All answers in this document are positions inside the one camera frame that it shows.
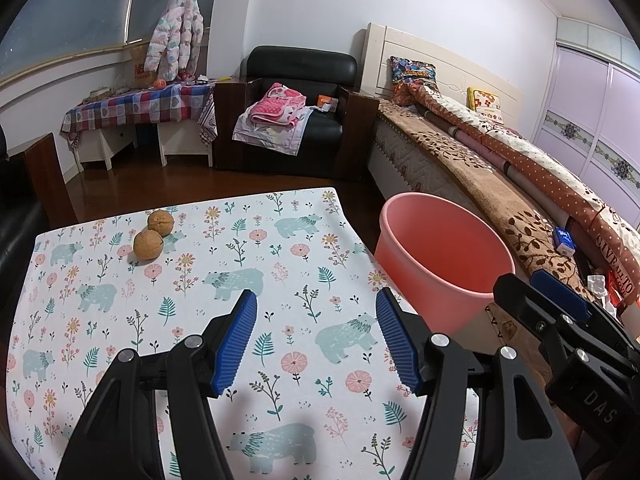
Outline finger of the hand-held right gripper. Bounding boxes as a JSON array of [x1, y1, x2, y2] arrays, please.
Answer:
[[530, 269, 596, 324], [492, 272, 640, 377]]

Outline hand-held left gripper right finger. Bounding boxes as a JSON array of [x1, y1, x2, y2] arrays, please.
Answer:
[[375, 287, 584, 480]]

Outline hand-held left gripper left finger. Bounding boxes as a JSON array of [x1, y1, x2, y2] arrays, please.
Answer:
[[55, 288, 259, 480]]

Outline pink plastic bucket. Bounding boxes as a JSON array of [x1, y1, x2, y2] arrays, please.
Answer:
[[374, 192, 516, 336]]

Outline small blue white carton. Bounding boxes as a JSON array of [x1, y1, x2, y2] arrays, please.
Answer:
[[552, 227, 576, 256]]

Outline bed with patterned blankets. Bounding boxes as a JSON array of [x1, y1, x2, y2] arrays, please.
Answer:
[[410, 82, 640, 307]]

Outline brown potato front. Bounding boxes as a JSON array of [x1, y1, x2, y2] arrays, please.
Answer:
[[132, 230, 165, 261]]

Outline brown walnut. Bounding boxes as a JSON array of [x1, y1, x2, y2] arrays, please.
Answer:
[[146, 210, 176, 237]]

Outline bed with brown blanket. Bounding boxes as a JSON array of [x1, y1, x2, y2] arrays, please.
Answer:
[[377, 100, 577, 292]]

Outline white quilted mattress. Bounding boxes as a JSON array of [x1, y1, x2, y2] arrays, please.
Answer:
[[367, 120, 482, 222]]

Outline pale purple wardrobe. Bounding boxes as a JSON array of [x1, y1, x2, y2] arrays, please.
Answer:
[[532, 15, 640, 222]]

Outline yellow floral pillow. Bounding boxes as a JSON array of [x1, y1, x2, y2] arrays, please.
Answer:
[[466, 86, 506, 124]]

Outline pale floral sheet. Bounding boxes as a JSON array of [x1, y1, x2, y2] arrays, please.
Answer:
[[232, 105, 314, 156]]

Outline red patterned hanging cloth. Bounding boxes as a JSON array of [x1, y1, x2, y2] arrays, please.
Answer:
[[199, 92, 220, 149]]

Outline pink folded blanket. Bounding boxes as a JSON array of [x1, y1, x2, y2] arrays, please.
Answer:
[[250, 84, 307, 126]]

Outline black leather armchair wooden arms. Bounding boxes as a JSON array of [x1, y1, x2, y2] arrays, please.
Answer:
[[0, 125, 79, 322], [212, 46, 381, 182]]

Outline checked tablecloth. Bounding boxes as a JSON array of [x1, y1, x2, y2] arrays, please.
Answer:
[[61, 81, 216, 139]]

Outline colourful cartoon pillow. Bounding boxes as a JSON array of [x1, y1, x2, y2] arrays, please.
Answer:
[[389, 56, 439, 106]]

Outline cream wooden headboard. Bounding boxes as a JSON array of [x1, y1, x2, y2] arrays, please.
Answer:
[[361, 22, 524, 127]]

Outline white patterned puffer jacket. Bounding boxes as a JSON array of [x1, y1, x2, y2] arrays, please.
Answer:
[[144, 0, 205, 81]]

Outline curved bay window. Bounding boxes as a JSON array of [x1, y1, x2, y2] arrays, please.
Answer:
[[0, 0, 224, 92]]

